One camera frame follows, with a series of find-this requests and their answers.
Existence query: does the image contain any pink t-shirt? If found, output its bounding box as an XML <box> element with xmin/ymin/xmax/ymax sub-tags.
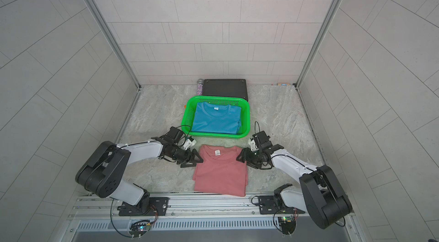
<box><xmin>193</xmin><ymin>145</ymin><xmax>248</xmax><ymax>197</ymax></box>

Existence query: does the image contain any green plastic basket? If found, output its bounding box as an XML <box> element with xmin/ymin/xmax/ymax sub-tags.
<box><xmin>181</xmin><ymin>96</ymin><xmax>251</xmax><ymax>139</ymax></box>

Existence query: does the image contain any blue t-shirt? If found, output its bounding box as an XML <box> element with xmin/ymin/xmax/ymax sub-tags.
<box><xmin>192</xmin><ymin>102</ymin><xmax>241</xmax><ymax>134</ymax></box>

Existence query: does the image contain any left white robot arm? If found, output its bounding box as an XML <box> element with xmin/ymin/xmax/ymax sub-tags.
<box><xmin>75</xmin><ymin>127</ymin><xmax>203</xmax><ymax>216</ymax></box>

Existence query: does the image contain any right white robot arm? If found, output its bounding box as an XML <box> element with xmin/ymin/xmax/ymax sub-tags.
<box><xmin>237</xmin><ymin>131</ymin><xmax>353</xmax><ymax>229</ymax></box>

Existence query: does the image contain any black hard case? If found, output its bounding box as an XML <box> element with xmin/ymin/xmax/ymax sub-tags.
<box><xmin>202</xmin><ymin>79</ymin><xmax>249</xmax><ymax>101</ymax></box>

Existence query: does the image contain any right green circuit board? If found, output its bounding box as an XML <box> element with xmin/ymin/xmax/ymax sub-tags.
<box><xmin>273</xmin><ymin>216</ymin><xmax>297</xmax><ymax>235</ymax></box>

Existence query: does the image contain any green circuit board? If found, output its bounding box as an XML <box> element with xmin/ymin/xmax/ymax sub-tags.
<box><xmin>129</xmin><ymin>220</ymin><xmax>152</xmax><ymax>239</ymax></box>
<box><xmin>273</xmin><ymin>216</ymin><xmax>297</xmax><ymax>235</ymax></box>

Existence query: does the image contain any purple patterned bottle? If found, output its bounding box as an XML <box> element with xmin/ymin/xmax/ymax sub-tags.
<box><xmin>197</xmin><ymin>78</ymin><xmax>204</xmax><ymax>96</ymax></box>

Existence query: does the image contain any left green circuit board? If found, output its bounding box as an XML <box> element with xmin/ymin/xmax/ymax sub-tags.
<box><xmin>129</xmin><ymin>220</ymin><xmax>152</xmax><ymax>239</ymax></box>

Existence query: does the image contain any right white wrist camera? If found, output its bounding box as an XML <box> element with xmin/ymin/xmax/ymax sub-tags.
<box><xmin>248</xmin><ymin>138</ymin><xmax>258</xmax><ymax>152</ymax></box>

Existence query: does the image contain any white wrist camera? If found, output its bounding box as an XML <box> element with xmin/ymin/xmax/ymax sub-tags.
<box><xmin>248</xmin><ymin>138</ymin><xmax>258</xmax><ymax>152</ymax></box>
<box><xmin>182</xmin><ymin>137</ymin><xmax>197</xmax><ymax>150</ymax></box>

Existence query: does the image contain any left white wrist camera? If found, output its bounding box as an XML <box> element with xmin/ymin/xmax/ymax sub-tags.
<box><xmin>182</xmin><ymin>137</ymin><xmax>197</xmax><ymax>150</ymax></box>

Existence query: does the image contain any aluminium mounting rail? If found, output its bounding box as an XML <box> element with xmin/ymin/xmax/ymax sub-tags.
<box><xmin>66</xmin><ymin>192</ymin><xmax>354</xmax><ymax>220</ymax></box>

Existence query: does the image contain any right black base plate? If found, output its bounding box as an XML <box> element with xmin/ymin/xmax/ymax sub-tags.
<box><xmin>251</xmin><ymin>195</ymin><xmax>305</xmax><ymax>215</ymax></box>

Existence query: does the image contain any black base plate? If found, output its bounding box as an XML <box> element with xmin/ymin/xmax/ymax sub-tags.
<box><xmin>251</xmin><ymin>195</ymin><xmax>305</xmax><ymax>215</ymax></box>
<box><xmin>117</xmin><ymin>196</ymin><xmax>169</xmax><ymax>216</ymax></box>

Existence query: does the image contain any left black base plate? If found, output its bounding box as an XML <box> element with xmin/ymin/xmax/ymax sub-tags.
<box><xmin>117</xmin><ymin>196</ymin><xmax>169</xmax><ymax>216</ymax></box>

